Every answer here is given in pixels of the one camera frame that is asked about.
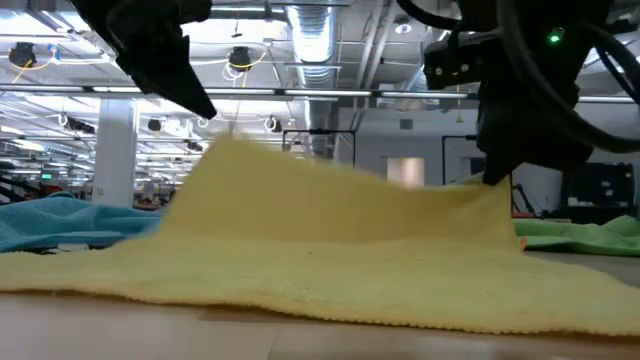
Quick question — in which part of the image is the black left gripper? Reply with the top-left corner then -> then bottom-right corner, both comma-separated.
69,0 -> 219,120

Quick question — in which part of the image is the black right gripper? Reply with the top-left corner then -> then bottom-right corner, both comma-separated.
477,49 -> 596,186

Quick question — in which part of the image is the blue microfiber towel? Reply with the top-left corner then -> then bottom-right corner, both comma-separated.
0,192 -> 167,254

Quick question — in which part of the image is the yellow microfiber towel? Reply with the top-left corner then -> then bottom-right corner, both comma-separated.
0,134 -> 640,337

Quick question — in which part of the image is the green microfiber towel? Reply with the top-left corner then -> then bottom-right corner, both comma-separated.
512,214 -> 640,258

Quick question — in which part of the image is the white door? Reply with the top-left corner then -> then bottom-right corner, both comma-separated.
385,157 -> 426,189

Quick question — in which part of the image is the white building pillar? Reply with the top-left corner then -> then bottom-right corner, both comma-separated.
92,97 -> 139,209

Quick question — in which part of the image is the black storage cabinet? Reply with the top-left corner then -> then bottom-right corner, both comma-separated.
559,162 -> 637,225

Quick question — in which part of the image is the long ceiling light bar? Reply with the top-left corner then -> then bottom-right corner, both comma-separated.
0,84 -> 640,104

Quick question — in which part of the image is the black background rig frame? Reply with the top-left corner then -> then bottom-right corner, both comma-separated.
282,128 -> 357,170
442,133 -> 482,186

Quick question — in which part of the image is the black ceiling-mounted camera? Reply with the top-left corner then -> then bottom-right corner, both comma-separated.
8,42 -> 38,69
228,46 -> 253,71

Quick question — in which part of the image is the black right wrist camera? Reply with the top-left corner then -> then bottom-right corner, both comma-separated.
423,33 -> 489,92

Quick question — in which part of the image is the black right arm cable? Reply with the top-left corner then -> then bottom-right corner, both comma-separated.
494,0 -> 640,155

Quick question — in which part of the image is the silver ventilation duct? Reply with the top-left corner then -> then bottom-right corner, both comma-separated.
285,3 -> 342,91

